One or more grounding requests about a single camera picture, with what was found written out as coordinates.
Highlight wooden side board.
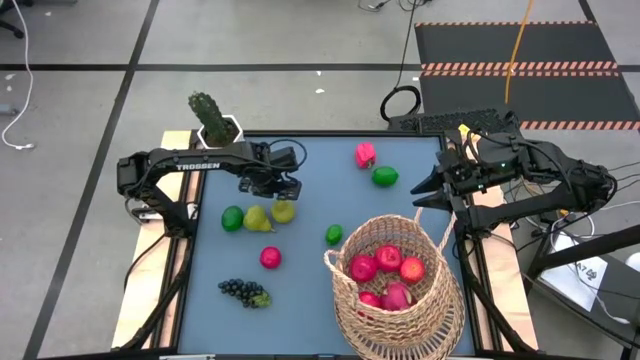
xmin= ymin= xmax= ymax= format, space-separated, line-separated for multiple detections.
xmin=459 ymin=184 xmax=540 ymax=351
xmin=110 ymin=130 xmax=206 ymax=350

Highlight woven straw basket with handles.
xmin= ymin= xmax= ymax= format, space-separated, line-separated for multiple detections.
xmin=322 ymin=192 xmax=461 ymax=346

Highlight red bell pepper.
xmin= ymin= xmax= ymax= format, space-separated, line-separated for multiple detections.
xmin=354 ymin=141 xmax=378 ymax=170

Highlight black hazard-striped floor mat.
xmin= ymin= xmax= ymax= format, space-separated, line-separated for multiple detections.
xmin=413 ymin=20 xmax=640 ymax=132

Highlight green cactus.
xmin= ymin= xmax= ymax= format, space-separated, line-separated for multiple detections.
xmin=187 ymin=91 xmax=236 ymax=146

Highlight tangled black cables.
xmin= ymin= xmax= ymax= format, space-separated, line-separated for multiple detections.
xmin=357 ymin=0 xmax=434 ymax=14

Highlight black office chair base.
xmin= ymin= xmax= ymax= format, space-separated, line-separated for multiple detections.
xmin=0 ymin=0 xmax=34 ymax=40

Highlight dark grape bunch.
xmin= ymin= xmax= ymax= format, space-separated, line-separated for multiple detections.
xmin=217 ymin=278 xmax=274 ymax=310

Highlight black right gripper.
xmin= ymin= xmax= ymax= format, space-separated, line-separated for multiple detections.
xmin=409 ymin=144 xmax=501 ymax=212

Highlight pink dragon fruit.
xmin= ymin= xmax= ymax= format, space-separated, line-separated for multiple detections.
xmin=379 ymin=280 xmax=417 ymax=312

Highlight dark side table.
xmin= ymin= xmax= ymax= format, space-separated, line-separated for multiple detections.
xmin=529 ymin=249 xmax=640 ymax=360

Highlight black coiled cable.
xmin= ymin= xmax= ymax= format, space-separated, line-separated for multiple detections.
xmin=379 ymin=0 xmax=424 ymax=124

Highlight yellow cable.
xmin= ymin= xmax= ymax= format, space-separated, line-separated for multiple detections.
xmin=503 ymin=0 xmax=535 ymax=104

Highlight yellow-green pear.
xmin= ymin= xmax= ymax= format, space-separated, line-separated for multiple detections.
xmin=270 ymin=199 xmax=297 ymax=225
xmin=243 ymin=204 xmax=276 ymax=234

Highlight glossy red apple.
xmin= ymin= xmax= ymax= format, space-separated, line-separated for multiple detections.
xmin=357 ymin=290 xmax=382 ymax=309

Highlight white paper sheet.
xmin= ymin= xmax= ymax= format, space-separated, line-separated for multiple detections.
xmin=539 ymin=232 xmax=609 ymax=314

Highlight white cable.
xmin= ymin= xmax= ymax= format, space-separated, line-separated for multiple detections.
xmin=0 ymin=0 xmax=36 ymax=151

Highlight red round fruit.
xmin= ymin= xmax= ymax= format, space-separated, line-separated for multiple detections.
xmin=348 ymin=253 xmax=379 ymax=284

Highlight small green lime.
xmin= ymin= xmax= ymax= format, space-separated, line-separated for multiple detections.
xmin=325 ymin=223 xmax=345 ymax=247

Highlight black stand beam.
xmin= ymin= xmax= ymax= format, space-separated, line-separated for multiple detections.
xmin=527 ymin=224 xmax=640 ymax=281

